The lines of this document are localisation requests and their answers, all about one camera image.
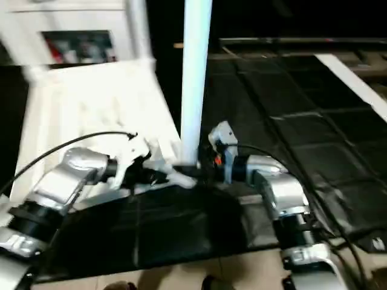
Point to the brown woven basket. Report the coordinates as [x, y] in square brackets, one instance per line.
[379, 278]

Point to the small yellow label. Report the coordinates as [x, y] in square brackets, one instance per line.
[178, 46]

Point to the dark left robot foot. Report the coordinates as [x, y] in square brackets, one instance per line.
[119, 285]

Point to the dark right robot foot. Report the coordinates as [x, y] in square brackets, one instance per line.
[208, 282]

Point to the black work mat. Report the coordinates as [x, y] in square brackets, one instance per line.
[302, 136]

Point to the brown television bench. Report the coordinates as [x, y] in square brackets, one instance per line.
[369, 63]

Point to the red white package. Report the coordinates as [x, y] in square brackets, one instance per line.
[53, 49]

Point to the white plastic table leg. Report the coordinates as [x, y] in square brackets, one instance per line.
[139, 30]
[30, 69]
[193, 75]

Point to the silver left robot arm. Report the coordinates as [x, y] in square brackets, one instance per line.
[60, 181]

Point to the white plastic table top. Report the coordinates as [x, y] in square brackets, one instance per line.
[90, 90]

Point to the dark blue black cabinet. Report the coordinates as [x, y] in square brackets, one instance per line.
[166, 24]

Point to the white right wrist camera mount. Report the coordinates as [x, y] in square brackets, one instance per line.
[223, 133]

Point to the grey black device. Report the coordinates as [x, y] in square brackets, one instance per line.
[375, 241]

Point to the white glass-door cabinet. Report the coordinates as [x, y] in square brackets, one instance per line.
[90, 15]

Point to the white board strip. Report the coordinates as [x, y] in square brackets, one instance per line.
[350, 81]

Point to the dark robot foot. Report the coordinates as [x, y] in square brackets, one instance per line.
[119, 285]
[208, 282]

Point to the black television screen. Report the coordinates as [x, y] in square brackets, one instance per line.
[302, 18]

